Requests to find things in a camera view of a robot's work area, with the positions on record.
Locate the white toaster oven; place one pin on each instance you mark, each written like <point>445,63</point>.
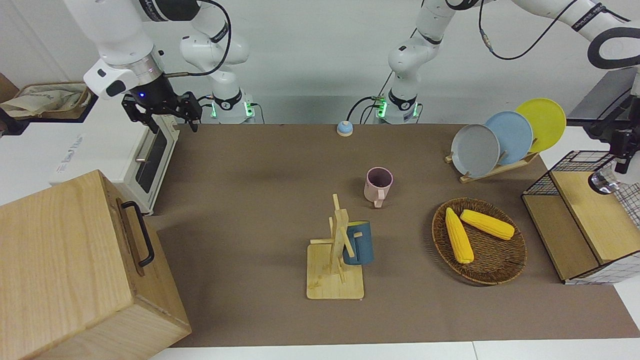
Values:
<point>110,150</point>

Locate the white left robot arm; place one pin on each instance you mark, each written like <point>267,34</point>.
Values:
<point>415,60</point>

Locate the yellow plate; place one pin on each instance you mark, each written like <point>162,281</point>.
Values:
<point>547,120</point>

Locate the pink mug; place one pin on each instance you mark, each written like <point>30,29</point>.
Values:
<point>377,192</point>

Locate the brown wicker basket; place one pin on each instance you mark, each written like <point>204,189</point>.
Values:
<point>492,260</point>

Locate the black tripod stand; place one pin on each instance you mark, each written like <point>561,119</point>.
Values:
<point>600,125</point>

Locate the small blue round knob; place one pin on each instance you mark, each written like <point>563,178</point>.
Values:
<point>344,129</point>

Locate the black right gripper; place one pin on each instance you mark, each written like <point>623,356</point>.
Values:
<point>152,95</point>

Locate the wooden mug rack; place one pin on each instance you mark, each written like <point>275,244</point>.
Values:
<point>332,287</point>

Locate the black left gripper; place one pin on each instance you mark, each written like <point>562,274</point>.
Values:
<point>627,142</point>

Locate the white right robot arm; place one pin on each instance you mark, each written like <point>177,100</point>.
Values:
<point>115,35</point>

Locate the wooden plate rack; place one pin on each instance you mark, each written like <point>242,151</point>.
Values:
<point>500,170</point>

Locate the translucent water cup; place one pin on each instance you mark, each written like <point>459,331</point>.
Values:
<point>605,182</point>

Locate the light blue plate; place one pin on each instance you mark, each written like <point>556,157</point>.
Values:
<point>515,137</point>

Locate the beige cloth bag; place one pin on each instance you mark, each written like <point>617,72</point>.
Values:
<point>47,97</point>

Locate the yellow corn cob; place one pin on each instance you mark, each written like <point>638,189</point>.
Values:
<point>487,224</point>
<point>459,237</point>

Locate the brown table mat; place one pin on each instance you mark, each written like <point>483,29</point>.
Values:
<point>260,190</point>

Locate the wooden cabinet box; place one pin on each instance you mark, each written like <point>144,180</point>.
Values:
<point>65,270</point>

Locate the grey plate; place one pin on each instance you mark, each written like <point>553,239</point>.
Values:
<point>475,150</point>

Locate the dark blue mug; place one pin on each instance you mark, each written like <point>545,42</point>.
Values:
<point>362,245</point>

